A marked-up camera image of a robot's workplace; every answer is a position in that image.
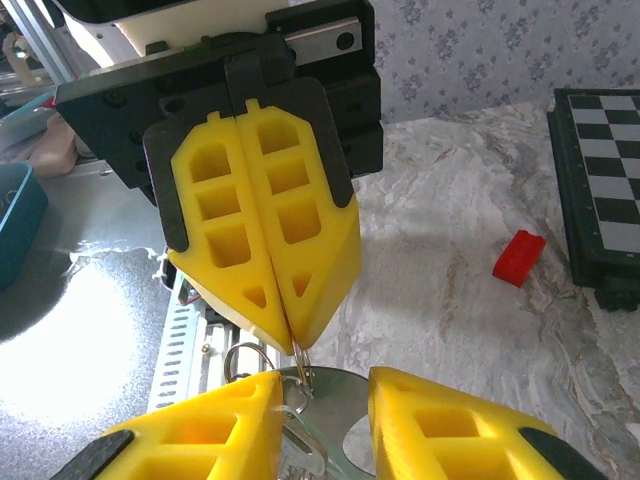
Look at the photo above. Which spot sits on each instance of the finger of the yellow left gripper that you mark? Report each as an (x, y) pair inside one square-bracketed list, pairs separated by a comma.
[(190, 200), (320, 250)]

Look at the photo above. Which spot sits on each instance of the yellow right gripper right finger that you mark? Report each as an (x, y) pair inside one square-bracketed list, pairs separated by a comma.
[(450, 440)]

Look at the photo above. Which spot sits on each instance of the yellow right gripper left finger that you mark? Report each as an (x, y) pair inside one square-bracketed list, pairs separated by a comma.
[(200, 440)]

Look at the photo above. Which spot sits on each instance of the beige rounded object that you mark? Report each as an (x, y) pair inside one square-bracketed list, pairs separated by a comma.
[(52, 150)]

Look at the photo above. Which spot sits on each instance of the teal flat tray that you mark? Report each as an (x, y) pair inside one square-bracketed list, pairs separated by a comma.
[(25, 120)]

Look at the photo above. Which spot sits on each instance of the grey metal sheet panel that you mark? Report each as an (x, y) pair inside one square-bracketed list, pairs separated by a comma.
[(75, 400)]

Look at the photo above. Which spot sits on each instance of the teal plastic box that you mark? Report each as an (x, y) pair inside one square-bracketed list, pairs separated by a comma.
[(20, 225)]

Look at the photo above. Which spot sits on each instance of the small red plastic block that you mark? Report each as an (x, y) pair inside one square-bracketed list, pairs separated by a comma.
[(517, 257)]

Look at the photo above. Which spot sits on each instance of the black and grey chessboard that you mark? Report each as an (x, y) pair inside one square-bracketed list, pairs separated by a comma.
[(600, 175)]

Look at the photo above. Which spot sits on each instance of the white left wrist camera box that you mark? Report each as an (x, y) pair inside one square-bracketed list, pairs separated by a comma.
[(175, 35)]

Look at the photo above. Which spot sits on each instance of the aluminium frame bar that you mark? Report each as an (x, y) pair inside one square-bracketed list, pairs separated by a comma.
[(40, 40)]

